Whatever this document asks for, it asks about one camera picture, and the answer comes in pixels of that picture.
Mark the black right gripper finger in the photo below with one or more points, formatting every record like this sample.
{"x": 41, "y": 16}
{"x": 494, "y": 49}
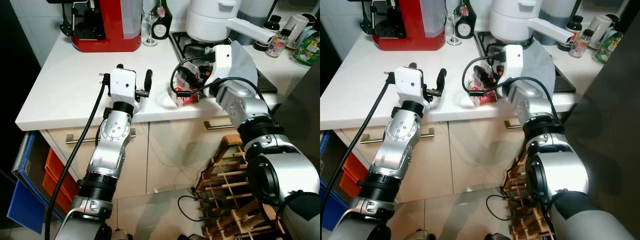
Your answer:
{"x": 489, "y": 73}
{"x": 195, "y": 73}

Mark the red and white food package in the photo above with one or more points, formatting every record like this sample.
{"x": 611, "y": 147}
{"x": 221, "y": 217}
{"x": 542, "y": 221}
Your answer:
{"x": 186, "y": 99}
{"x": 482, "y": 97}

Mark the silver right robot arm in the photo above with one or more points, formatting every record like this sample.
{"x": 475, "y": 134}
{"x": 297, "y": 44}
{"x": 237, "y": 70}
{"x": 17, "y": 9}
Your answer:
{"x": 240, "y": 100}
{"x": 535, "y": 105}

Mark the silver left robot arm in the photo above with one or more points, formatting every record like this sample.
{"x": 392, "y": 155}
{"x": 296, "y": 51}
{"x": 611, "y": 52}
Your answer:
{"x": 400, "y": 145}
{"x": 112, "y": 145}

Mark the black gas hob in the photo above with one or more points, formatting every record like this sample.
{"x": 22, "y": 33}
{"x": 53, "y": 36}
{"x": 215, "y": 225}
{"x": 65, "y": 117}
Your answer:
{"x": 192, "y": 47}
{"x": 487, "y": 42}

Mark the grey cloth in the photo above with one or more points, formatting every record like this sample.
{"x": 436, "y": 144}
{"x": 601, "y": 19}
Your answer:
{"x": 540, "y": 62}
{"x": 242, "y": 62}

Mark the red coffee machine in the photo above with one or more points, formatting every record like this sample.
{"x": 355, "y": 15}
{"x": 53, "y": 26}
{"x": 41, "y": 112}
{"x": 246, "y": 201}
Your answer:
{"x": 415, "y": 25}
{"x": 110, "y": 25}

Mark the dark green labelled bottle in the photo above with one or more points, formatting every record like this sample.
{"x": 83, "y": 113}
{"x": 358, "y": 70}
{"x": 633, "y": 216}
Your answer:
{"x": 465, "y": 27}
{"x": 161, "y": 27}

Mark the clear wine glass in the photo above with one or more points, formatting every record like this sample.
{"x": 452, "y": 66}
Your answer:
{"x": 454, "y": 20}
{"x": 150, "y": 20}

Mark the beige kitchen cabinet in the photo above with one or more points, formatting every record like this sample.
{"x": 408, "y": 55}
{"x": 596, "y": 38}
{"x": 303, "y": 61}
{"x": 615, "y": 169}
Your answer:
{"x": 170, "y": 155}
{"x": 475, "y": 155}

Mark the clear labelled spice jar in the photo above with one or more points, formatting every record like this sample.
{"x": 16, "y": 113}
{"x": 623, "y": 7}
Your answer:
{"x": 580, "y": 45}
{"x": 277, "y": 45}

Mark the small dark bottle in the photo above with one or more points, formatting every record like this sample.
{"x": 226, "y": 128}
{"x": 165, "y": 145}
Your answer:
{"x": 272, "y": 22}
{"x": 575, "y": 22}

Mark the white canister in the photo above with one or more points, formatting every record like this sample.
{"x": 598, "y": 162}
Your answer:
{"x": 296, "y": 25}
{"x": 600, "y": 27}

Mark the green food packet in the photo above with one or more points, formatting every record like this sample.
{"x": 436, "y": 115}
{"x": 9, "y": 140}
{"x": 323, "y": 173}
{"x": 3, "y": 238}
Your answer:
{"x": 607, "y": 50}
{"x": 307, "y": 50}

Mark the wooden wine rack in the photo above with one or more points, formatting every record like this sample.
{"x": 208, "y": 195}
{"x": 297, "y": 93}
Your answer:
{"x": 520, "y": 195}
{"x": 225, "y": 175}

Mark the orange storage bin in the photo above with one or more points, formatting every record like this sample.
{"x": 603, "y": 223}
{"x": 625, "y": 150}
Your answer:
{"x": 355, "y": 175}
{"x": 57, "y": 175}

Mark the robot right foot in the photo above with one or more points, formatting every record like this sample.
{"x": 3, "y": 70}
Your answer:
{"x": 189, "y": 236}
{"x": 494, "y": 236}

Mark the blue storage crate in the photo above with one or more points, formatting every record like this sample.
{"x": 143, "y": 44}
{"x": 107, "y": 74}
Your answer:
{"x": 25, "y": 210}
{"x": 330, "y": 210}

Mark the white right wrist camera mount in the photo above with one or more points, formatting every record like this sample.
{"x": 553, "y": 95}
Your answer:
{"x": 512, "y": 62}
{"x": 220, "y": 62}

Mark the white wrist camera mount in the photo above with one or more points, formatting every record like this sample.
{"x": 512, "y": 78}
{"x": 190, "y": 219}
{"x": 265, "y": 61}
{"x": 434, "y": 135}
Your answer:
{"x": 122, "y": 85}
{"x": 409, "y": 85}
{"x": 512, "y": 62}
{"x": 220, "y": 62}

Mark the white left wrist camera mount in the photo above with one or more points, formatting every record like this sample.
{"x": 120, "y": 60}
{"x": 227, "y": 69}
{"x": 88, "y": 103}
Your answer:
{"x": 122, "y": 85}
{"x": 409, "y": 85}

